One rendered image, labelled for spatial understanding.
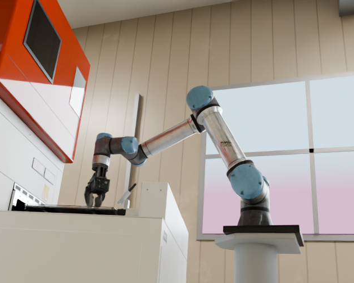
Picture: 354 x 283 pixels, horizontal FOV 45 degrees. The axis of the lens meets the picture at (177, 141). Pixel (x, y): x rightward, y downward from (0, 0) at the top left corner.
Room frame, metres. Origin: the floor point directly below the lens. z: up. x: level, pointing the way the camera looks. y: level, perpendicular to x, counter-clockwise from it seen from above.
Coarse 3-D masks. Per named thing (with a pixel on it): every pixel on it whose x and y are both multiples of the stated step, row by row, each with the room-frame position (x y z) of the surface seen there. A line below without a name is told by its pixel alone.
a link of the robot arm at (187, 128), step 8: (184, 120) 1.76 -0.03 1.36; (192, 120) 1.71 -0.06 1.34; (176, 128) 1.75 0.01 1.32; (184, 128) 1.74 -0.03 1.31; (192, 128) 1.74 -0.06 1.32; (200, 128) 1.73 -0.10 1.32; (160, 136) 1.78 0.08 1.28; (168, 136) 1.77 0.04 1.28; (176, 136) 1.76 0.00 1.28; (184, 136) 1.77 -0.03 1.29; (144, 144) 1.80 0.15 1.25; (152, 144) 1.79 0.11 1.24; (160, 144) 1.79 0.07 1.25; (168, 144) 1.79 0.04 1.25; (144, 152) 1.81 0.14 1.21; (152, 152) 1.81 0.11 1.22; (128, 160) 1.83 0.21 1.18; (136, 160) 1.83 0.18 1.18; (144, 160) 1.88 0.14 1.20
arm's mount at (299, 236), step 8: (224, 232) 1.55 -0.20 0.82; (232, 232) 1.54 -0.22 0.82; (240, 232) 1.53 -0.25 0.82; (248, 232) 1.52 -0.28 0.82; (256, 232) 1.51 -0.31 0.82; (264, 232) 1.50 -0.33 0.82; (272, 232) 1.49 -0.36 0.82; (280, 232) 1.48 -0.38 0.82; (288, 232) 1.47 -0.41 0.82; (296, 232) 1.47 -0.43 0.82
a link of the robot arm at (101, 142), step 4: (100, 136) 1.74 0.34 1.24; (104, 136) 1.74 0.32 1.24; (108, 136) 1.74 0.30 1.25; (112, 136) 1.77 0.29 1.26; (96, 140) 1.75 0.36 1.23; (100, 140) 1.74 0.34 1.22; (104, 140) 1.73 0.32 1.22; (108, 140) 1.73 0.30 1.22; (96, 144) 1.75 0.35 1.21; (100, 144) 1.74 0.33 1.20; (104, 144) 1.73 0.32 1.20; (96, 148) 1.75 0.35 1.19; (100, 148) 1.74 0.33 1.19; (104, 148) 1.74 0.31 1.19; (108, 148) 1.73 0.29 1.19; (96, 152) 1.74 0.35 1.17; (100, 152) 1.74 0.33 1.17; (104, 152) 1.74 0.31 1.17; (108, 152) 1.75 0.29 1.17; (108, 156) 1.76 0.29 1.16
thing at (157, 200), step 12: (144, 192) 1.45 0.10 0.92; (156, 192) 1.45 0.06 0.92; (168, 192) 1.46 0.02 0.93; (144, 204) 1.45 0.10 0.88; (156, 204) 1.45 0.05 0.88; (168, 204) 1.49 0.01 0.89; (144, 216) 1.45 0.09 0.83; (156, 216) 1.45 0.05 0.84; (168, 216) 1.51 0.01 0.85; (180, 216) 1.90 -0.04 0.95; (180, 228) 1.93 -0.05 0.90; (180, 240) 1.96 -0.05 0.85
